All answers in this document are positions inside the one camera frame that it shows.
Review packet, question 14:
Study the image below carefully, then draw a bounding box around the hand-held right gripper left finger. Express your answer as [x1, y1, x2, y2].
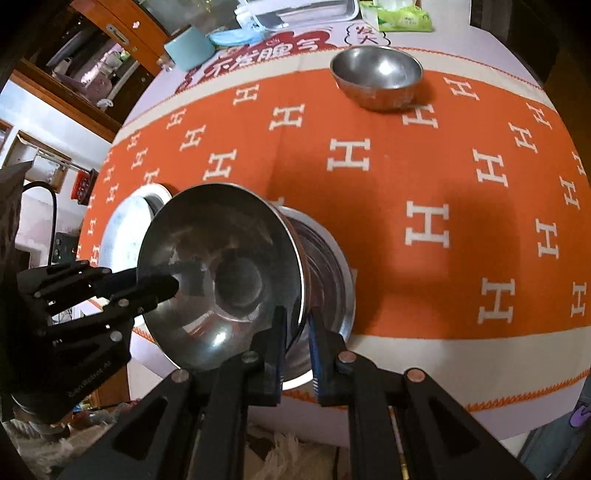
[60, 305, 289, 480]

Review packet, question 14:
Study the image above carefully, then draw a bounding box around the orange printed tablecloth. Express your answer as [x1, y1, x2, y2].
[76, 18, 591, 462]

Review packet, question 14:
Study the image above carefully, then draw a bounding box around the white countertop sterilizer appliance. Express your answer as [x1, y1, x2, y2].
[245, 0, 363, 31]

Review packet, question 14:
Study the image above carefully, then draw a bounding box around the green tissue pack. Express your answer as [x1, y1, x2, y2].
[359, 0, 435, 33]

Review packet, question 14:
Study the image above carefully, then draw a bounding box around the medium steel bowl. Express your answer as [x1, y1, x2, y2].
[136, 183, 308, 372]

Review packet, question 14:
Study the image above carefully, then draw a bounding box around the stack of blue face masks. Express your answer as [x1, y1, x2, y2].
[208, 25, 271, 47]

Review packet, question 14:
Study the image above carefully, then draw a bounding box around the red lidded container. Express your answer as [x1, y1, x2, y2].
[74, 168, 98, 204]

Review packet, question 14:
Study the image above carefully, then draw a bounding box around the black cable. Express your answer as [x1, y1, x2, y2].
[22, 181, 59, 234]

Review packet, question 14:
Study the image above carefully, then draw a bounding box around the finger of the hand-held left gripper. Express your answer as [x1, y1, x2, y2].
[39, 274, 181, 344]
[17, 261, 141, 301]

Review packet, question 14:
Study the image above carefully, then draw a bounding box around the large steel bowl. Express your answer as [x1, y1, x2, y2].
[272, 206, 358, 391]

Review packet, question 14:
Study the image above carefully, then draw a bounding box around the teal canister with brown lid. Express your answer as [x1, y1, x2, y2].
[164, 25, 218, 68]

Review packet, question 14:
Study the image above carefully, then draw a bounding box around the white patterned plate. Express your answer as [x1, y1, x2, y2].
[78, 184, 175, 344]

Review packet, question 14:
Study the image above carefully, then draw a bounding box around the small steel bowl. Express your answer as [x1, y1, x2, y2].
[329, 45, 424, 112]

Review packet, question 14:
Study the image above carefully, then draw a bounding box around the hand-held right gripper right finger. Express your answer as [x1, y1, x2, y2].
[308, 310, 539, 480]

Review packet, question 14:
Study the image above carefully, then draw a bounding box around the red printed mat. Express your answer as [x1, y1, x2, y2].
[174, 21, 393, 95]

